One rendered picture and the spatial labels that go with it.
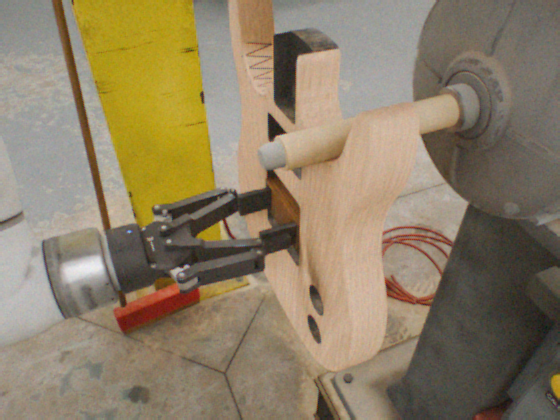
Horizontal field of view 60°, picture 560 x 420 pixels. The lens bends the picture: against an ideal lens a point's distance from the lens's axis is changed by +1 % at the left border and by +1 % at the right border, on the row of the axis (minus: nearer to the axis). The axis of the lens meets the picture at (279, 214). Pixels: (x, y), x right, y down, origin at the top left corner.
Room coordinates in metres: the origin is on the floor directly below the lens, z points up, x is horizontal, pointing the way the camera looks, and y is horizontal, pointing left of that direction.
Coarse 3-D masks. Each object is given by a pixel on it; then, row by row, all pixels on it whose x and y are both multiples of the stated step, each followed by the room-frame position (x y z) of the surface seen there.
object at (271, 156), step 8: (264, 144) 0.35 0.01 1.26; (272, 144) 0.35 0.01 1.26; (280, 144) 0.35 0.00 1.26; (264, 152) 0.34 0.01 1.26; (272, 152) 0.34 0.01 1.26; (280, 152) 0.34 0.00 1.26; (264, 160) 0.33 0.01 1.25; (272, 160) 0.33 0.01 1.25; (280, 160) 0.33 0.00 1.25; (264, 168) 0.33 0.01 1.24; (272, 168) 0.33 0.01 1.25
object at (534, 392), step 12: (552, 348) 0.25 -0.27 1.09; (552, 360) 0.24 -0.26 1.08; (540, 372) 0.25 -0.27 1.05; (552, 372) 0.23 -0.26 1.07; (528, 384) 0.25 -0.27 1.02; (540, 384) 0.24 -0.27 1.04; (528, 396) 0.24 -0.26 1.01; (540, 396) 0.23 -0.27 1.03; (552, 396) 0.22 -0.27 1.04; (516, 408) 0.24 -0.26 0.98; (528, 408) 0.23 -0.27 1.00; (540, 408) 0.23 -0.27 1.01; (552, 408) 0.22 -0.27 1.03
